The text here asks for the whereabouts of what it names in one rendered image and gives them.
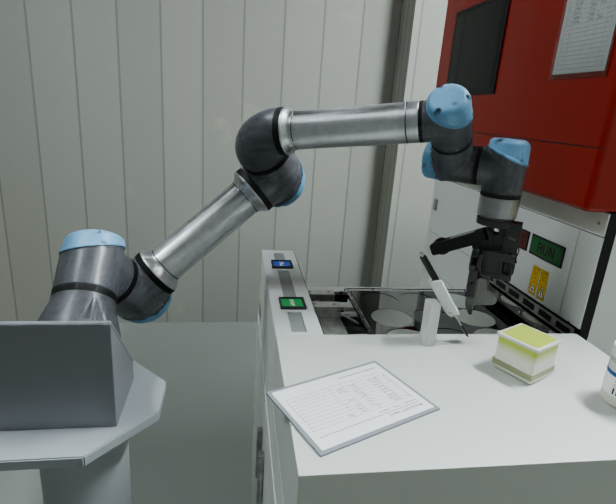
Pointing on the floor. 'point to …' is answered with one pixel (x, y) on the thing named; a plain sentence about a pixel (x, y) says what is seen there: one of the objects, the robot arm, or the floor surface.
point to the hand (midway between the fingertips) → (467, 307)
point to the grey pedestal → (76, 450)
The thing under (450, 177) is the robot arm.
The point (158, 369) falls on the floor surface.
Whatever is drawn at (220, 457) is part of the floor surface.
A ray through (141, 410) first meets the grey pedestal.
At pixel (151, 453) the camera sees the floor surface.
